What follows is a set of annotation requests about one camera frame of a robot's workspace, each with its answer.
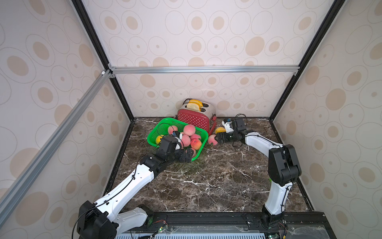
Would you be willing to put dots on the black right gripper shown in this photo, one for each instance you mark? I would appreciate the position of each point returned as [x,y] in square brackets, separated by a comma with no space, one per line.
[220,137]

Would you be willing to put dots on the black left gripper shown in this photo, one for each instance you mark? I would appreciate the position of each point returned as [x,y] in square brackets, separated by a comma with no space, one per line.
[189,154]

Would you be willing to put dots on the pink peach cluster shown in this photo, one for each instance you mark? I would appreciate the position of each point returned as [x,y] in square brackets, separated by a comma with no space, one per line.
[189,130]
[212,140]
[195,136]

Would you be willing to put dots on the red orange peach with leaf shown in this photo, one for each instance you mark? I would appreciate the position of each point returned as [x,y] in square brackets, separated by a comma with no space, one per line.
[196,144]

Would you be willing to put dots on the pink peach front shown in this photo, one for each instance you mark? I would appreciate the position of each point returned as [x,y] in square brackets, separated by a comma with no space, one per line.
[171,129]

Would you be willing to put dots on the yellow peach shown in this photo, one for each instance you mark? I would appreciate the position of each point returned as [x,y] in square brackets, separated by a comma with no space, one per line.
[219,130]
[158,139]

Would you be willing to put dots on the green plastic basket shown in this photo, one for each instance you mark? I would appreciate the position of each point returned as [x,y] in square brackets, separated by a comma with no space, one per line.
[162,128]

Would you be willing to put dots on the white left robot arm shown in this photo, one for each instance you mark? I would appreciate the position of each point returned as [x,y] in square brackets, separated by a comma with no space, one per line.
[103,218]

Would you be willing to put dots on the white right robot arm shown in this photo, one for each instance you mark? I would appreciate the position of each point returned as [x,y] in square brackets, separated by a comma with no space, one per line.
[283,165]

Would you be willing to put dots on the yellow peach by toaster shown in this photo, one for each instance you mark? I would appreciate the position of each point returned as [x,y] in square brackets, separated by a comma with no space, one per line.
[219,130]

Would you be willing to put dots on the red polka dot toaster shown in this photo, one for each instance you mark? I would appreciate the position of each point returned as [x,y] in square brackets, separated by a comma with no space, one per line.
[205,119]

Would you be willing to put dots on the toast slice back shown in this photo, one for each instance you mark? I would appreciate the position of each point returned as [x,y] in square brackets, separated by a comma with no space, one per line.
[197,102]

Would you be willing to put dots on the toast slice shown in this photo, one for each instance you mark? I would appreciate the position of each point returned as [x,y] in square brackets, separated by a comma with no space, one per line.
[193,106]
[197,102]

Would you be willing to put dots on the toast slice front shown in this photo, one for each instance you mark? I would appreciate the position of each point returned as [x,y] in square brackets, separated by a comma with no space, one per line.
[193,106]

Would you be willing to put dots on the aluminium rail back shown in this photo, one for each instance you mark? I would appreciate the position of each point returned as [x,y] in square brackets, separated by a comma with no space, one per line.
[204,69]

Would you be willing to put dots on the aluminium rail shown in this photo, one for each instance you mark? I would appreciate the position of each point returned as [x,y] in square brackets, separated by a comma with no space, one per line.
[30,174]
[204,69]

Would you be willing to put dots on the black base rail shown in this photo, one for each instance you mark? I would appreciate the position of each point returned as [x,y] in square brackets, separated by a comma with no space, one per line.
[294,225]

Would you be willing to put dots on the aluminium rail left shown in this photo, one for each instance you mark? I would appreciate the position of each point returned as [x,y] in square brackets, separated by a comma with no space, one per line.
[30,174]

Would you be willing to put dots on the black corner frame post right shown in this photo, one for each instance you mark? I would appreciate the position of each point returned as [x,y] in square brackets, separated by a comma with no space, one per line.
[322,31]

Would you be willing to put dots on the black corner frame post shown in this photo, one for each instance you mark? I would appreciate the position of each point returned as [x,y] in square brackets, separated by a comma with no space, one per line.
[93,36]
[322,31]

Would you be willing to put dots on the black corner frame post left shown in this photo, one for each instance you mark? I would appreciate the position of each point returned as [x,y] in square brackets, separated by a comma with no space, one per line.
[93,36]

